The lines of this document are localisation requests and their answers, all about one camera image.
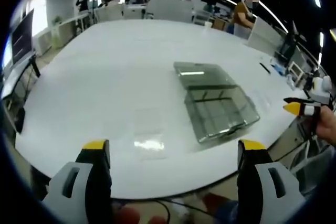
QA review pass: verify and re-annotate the person's red clothing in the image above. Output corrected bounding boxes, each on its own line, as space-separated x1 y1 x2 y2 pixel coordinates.
112 192 238 224

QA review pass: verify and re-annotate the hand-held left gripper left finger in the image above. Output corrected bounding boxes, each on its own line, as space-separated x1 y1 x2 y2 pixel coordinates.
41 138 113 224

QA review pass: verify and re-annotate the white open frame stand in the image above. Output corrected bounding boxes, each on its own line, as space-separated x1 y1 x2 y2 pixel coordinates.
288 60 307 88

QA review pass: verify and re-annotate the clear plastic divider sheet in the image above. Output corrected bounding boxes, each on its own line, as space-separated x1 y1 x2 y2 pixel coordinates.
132 108 169 161

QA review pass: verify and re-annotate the clear plastic compartment box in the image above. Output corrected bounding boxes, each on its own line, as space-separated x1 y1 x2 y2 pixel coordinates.
173 61 261 145

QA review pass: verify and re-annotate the person's right hand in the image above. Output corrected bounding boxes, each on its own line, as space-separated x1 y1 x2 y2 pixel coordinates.
313 108 336 146

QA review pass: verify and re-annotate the white partition panel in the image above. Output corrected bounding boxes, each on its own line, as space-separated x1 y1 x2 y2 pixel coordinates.
246 15 287 55

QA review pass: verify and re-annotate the blue crumpled item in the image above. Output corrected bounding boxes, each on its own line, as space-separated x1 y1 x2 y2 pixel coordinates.
272 63 286 74

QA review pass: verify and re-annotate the black monitor screen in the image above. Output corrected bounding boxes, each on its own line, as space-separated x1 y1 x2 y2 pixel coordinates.
9 8 37 65

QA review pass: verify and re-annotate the black cable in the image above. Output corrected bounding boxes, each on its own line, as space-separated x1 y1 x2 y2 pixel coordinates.
115 198 218 224

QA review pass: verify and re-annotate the black pen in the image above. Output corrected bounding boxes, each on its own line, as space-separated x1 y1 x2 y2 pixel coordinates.
259 62 271 75

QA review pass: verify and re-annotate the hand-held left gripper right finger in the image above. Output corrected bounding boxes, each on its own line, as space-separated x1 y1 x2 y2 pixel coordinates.
236 138 307 224

